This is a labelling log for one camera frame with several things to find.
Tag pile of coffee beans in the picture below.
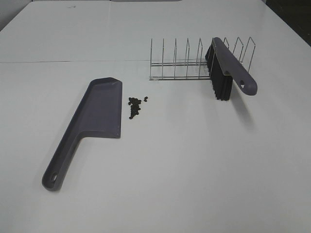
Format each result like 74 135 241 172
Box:
128 97 141 119

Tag grey plastic dustpan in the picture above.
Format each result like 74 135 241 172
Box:
42 77 122 191

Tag grey hand brush black bristles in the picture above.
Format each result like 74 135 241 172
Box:
205 37 258 101

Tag chrome wire dish rack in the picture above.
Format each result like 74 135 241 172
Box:
149 37 256 81

